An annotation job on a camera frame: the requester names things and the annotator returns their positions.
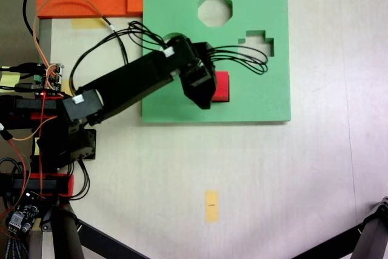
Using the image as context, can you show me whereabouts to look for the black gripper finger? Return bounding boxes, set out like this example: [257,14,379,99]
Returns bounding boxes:
[181,72,218,111]

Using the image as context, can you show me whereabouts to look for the red square block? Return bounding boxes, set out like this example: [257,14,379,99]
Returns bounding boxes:
[211,71,230,103]

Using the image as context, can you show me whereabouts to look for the green shape sorter board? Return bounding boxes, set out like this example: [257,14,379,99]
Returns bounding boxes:
[141,0,292,125]

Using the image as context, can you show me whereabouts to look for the yellow tape marker with line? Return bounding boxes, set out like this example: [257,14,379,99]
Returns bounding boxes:
[204,190,219,223]

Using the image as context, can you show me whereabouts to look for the wide yellow tape strip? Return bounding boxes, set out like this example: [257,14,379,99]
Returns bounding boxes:
[72,18,105,30]

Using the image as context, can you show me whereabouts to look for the motor controller circuit board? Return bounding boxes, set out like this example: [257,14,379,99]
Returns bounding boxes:
[33,62,66,93]

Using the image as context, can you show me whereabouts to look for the black tripod strut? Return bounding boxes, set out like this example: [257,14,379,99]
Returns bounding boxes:
[290,224,364,259]
[75,218,150,259]

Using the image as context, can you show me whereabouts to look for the yellow sticky note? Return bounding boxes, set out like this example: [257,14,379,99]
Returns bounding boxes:
[0,70,21,93]

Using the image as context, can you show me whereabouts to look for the black tripod leg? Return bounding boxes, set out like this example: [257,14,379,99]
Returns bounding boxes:
[351,196,388,259]
[48,206,85,259]

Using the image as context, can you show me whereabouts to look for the small power converter board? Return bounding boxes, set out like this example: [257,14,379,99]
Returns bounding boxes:
[5,191,41,236]

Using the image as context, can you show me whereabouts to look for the black gripper wire bundle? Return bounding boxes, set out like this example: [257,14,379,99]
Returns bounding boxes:
[208,45,269,75]

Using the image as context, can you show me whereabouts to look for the black wire with white connector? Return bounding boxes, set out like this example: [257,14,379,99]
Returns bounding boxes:
[69,15,175,98]

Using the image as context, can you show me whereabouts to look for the black looped base wires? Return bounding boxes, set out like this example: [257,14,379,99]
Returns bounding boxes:
[69,159,91,201]

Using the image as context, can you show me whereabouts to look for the black USB cable plug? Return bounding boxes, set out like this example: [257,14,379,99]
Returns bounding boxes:
[0,62,39,74]

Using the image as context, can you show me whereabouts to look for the thick black cable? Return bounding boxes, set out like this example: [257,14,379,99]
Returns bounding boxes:
[22,0,35,37]

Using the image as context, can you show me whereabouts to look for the braided black white cable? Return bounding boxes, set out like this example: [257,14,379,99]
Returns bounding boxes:
[2,237,22,259]

